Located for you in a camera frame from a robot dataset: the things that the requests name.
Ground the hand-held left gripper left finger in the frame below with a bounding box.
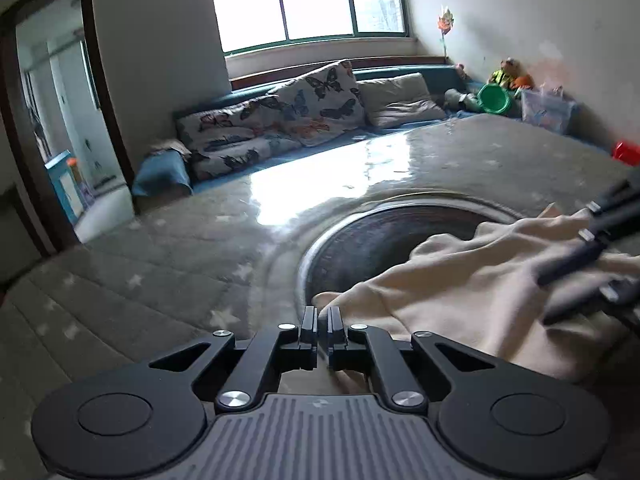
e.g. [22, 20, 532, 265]
[149, 306, 319, 413]

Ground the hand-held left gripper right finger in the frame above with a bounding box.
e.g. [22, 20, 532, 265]
[326, 307, 493, 413]

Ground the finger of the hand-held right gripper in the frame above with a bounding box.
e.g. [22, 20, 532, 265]
[537, 170, 640, 287]
[544, 277, 640, 331]

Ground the cream sweatshirt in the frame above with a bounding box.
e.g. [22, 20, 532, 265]
[312, 203, 640, 396]

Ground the round black induction cooktop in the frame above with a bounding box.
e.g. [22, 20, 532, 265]
[297, 200, 526, 306]

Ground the red plastic stool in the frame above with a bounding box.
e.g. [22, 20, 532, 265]
[612, 141, 640, 166]

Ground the clear plastic storage box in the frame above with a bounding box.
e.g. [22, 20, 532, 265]
[520, 85, 581, 136]

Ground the grey quilted star table cover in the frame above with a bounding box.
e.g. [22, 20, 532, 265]
[0, 112, 640, 480]

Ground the green plastic basin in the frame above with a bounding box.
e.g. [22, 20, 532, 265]
[476, 83, 513, 116]

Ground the grey plush cloth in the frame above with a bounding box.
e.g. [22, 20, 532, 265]
[444, 89, 483, 113]

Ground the teddy bear toy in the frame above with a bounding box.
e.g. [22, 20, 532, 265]
[489, 57, 521, 88]

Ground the teal sofa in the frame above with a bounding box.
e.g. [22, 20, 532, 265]
[132, 62, 496, 198]

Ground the beige folded cloth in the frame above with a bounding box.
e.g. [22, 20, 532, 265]
[150, 139, 191, 158]

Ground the square butterfly print cushion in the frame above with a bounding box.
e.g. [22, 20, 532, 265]
[267, 59, 370, 148]

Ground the beige cushion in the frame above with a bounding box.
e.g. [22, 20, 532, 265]
[356, 72, 448, 128]

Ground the colourful pinwheel toy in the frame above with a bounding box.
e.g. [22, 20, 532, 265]
[437, 5, 458, 58]

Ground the blue white cabinet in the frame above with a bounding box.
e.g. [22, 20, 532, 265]
[45, 149, 86, 226]

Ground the dark wooden console table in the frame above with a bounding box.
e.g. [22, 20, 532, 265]
[0, 185, 36, 286]

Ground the green framed window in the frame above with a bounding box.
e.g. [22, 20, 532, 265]
[207, 0, 413, 56]

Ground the dark wooden door frame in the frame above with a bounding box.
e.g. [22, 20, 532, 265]
[0, 0, 136, 256]

